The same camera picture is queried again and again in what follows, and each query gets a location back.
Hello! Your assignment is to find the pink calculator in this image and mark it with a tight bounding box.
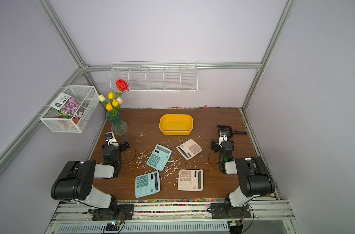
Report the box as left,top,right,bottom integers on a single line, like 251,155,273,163
177,169,204,192
176,139,202,160

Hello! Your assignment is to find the teal calculator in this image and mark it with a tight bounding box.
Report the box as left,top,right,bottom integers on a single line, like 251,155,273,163
146,144,172,172
135,171,161,198

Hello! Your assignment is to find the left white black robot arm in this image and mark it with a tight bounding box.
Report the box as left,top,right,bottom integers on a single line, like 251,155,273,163
51,140,130,211

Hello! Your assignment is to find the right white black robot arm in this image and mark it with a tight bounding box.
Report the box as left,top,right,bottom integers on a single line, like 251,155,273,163
210,139,276,208

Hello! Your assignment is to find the yellow plastic storage box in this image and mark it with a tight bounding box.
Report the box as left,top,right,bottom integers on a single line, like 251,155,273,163
159,114,194,136

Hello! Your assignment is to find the black plastic scoop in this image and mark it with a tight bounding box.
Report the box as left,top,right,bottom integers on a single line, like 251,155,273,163
217,125,247,138

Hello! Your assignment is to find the glass vase with flowers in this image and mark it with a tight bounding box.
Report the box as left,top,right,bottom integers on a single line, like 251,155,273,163
98,79,130,136

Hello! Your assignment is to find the purple flower pot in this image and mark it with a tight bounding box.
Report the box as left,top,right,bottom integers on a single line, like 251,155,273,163
57,97,88,124

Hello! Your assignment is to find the small circuit board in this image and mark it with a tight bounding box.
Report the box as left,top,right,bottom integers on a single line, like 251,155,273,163
105,223,120,231

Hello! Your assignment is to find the white paper label card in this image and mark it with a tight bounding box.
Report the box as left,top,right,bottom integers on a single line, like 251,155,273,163
50,93,72,110

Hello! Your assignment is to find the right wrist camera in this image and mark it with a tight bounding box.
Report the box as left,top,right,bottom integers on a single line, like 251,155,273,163
219,130,227,145

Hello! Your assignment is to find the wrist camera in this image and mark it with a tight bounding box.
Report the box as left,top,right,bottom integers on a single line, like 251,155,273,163
219,130,227,145
105,132,119,147

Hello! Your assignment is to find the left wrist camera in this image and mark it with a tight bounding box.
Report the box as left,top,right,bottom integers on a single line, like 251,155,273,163
105,132,119,147

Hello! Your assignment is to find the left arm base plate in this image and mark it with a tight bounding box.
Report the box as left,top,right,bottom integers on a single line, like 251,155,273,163
88,204,134,221

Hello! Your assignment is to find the white wire side basket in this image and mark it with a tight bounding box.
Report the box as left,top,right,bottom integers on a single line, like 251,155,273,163
40,85,99,133

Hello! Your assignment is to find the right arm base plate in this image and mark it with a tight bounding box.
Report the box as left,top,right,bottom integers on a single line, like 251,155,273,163
206,203,252,219

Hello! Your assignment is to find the white wire wall shelf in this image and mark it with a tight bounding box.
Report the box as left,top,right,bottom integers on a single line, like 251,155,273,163
109,60,199,92

